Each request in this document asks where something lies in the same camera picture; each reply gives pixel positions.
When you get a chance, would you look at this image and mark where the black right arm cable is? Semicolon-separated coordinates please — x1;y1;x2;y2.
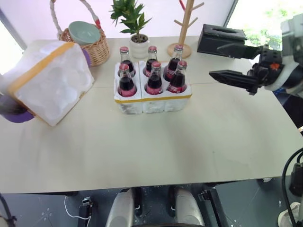
281;147;303;227

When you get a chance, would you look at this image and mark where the white foam box yellow tape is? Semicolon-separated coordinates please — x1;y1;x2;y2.
2;39;95;127

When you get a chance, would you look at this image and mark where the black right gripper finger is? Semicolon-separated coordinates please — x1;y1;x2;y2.
216;44;264;60
208;69;259;96

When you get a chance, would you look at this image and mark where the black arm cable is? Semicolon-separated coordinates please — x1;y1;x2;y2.
0;192;18;227
281;147;303;227

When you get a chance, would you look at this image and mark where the thin white floor cable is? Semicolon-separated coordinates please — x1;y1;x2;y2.
64;195;92;227

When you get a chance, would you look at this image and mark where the glass cola bottle red cap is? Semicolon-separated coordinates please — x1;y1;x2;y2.
162;44;184;82
144;61;164;96
143;45;159;78
166;60;188;94
117;63;138;98
119;46;137;78

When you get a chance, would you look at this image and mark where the black table frame leg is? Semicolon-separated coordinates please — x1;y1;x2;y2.
197;183;224;227

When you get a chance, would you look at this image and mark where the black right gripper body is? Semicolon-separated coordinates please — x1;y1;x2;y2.
246;43;285;89

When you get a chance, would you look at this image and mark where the wicker basket with handle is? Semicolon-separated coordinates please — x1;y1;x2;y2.
49;0;111;68

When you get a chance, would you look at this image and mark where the silver rounded robot leg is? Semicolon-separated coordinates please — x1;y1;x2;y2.
173;187;205;227
105;189;136;227

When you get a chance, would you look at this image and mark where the wooden branch rack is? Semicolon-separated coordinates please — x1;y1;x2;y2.
167;0;205;60

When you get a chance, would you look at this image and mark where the purple gloved right hand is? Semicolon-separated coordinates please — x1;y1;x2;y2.
0;93;36;124

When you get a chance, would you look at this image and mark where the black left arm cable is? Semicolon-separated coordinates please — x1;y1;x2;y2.
0;192;18;227

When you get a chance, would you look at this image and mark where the black tissue box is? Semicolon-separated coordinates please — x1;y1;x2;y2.
196;23;248;60

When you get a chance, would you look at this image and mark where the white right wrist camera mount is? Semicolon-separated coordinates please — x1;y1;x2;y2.
264;55;300;92

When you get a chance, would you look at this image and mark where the purple gloved left hand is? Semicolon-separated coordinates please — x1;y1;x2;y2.
81;48;92;69

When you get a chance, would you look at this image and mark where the white foam crate yellow tape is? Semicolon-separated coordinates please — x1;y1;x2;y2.
114;60;193;115

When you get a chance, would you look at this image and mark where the pale green bowl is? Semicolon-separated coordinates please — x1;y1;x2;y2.
68;21;102;46

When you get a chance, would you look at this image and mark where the white sneaker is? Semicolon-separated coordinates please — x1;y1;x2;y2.
277;201;303;227

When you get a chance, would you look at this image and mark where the black floor connector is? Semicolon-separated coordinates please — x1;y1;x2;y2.
79;197;94;217

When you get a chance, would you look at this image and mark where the green plant in white pot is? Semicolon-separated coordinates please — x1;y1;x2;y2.
109;0;153;60

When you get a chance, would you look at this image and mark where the black cylindrical cable plug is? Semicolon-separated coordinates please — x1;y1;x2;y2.
289;162;303;197

